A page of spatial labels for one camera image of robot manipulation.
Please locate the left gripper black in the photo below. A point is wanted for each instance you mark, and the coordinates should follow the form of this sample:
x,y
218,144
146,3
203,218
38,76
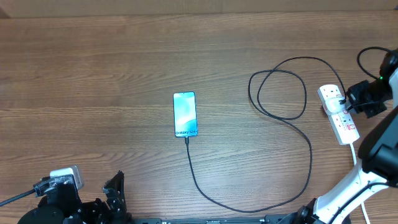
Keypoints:
x,y
115,190

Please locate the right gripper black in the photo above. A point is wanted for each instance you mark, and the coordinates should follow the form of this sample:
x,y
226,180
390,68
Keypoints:
x,y
353,93

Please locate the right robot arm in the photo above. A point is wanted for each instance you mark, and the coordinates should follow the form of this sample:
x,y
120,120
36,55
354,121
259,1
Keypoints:
x,y
376,158

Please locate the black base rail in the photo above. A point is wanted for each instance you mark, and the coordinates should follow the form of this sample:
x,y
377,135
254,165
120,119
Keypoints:
x,y
268,219

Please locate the white charger adapter plug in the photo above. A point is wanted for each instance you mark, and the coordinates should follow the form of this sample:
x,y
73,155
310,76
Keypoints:
x,y
334,105

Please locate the Galaxy smartphone blue screen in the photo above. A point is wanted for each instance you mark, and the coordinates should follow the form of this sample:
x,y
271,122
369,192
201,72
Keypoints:
x,y
185,114

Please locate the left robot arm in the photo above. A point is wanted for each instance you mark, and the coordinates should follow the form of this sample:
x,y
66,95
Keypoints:
x,y
47,214

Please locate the white power strip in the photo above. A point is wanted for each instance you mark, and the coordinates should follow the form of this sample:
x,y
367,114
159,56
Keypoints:
x,y
342,122

